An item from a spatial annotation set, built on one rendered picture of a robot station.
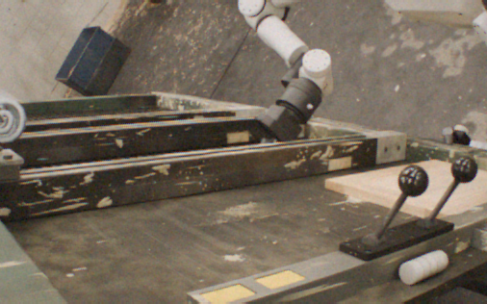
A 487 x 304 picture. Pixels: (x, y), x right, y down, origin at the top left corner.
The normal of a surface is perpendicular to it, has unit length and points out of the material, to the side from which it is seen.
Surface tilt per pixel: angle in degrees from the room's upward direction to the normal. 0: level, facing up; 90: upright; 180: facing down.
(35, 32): 90
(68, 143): 90
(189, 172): 90
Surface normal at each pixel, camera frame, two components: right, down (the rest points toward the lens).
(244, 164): 0.60, 0.17
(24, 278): 0.03, -0.98
